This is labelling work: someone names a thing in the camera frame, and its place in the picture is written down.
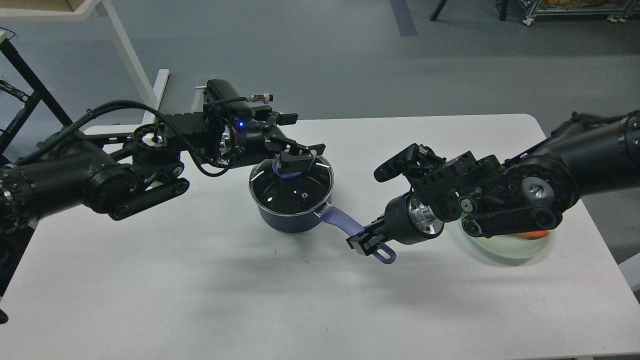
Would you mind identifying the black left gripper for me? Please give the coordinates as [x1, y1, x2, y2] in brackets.
[220, 111, 326, 176]

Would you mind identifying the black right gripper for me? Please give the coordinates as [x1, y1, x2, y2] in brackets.
[346, 194, 444, 258]

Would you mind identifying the glass lid with blue knob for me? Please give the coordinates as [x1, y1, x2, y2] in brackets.
[248, 156, 334, 216]

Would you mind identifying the blue saucepan with handle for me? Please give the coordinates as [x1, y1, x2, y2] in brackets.
[248, 154, 398, 265]

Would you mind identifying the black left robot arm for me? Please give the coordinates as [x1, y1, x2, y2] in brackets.
[1, 95, 326, 294]

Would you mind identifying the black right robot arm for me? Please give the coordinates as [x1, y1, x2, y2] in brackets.
[346, 111, 640, 264]

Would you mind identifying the translucent green plate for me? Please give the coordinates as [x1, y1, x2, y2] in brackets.
[455, 220, 554, 262]

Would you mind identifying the orange toy carrot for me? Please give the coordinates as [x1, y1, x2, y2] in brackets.
[518, 230, 550, 239]

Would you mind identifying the black metal stand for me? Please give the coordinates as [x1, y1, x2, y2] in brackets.
[0, 30, 73, 166]

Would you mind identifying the black furniture leg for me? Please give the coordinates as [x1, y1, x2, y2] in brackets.
[429, 0, 510, 22]

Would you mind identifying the metal wheeled cart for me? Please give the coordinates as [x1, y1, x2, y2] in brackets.
[522, 0, 639, 27]

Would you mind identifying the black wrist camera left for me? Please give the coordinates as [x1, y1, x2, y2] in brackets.
[202, 79, 274, 121]

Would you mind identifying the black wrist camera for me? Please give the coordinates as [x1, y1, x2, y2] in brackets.
[202, 79, 274, 121]
[374, 143, 446, 183]

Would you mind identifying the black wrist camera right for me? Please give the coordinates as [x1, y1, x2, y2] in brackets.
[374, 143, 446, 183]

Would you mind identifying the white table frame leg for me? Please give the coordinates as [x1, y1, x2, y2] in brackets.
[1, 0, 170, 110]

